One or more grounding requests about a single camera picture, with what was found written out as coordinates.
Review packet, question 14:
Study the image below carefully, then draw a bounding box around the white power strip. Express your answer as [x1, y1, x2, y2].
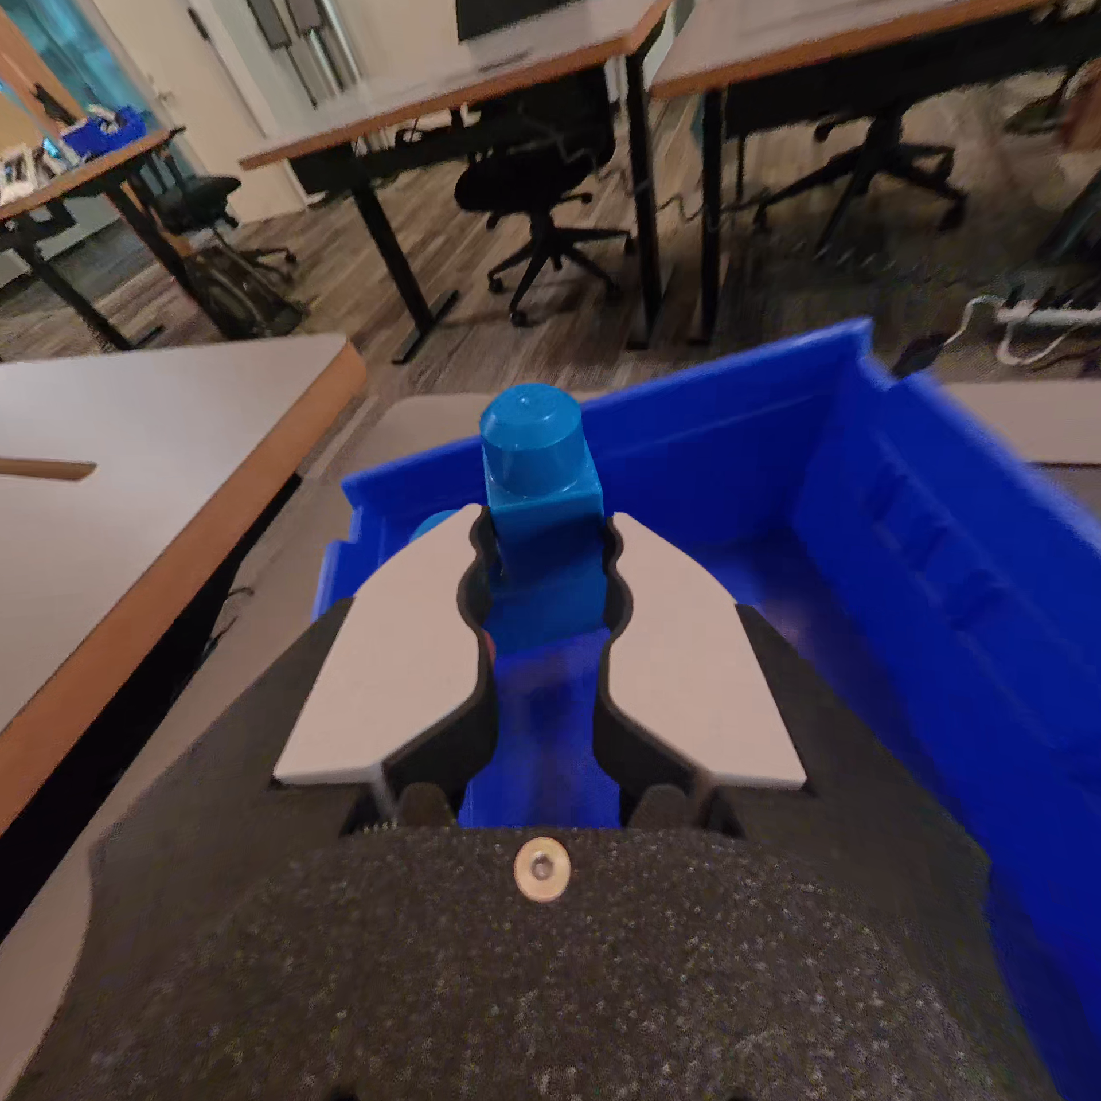
[954, 290, 1101, 368]

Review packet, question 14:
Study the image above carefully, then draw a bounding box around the black office chair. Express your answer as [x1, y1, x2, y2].
[154, 174, 299, 277]
[452, 83, 640, 327]
[755, 109, 966, 252]

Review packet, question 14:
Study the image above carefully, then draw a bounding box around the wooden top office desk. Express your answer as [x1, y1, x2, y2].
[0, 127, 189, 348]
[649, 0, 1101, 347]
[239, 0, 674, 364]

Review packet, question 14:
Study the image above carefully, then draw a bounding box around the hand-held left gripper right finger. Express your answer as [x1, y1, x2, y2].
[593, 511, 810, 792]

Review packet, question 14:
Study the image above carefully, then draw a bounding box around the black backpack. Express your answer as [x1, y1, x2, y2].
[184, 244, 308, 341]

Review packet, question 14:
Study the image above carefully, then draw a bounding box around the blue one-stud mega block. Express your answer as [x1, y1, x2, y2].
[479, 383, 606, 564]

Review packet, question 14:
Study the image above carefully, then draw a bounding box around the blue plastic bin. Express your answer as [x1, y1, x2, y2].
[312, 315, 1101, 1101]
[59, 104, 150, 161]

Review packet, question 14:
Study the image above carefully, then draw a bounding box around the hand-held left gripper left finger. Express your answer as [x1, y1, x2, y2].
[273, 503, 502, 787]

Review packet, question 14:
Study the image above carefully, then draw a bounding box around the grey top table wooden edge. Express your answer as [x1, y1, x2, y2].
[0, 332, 370, 837]

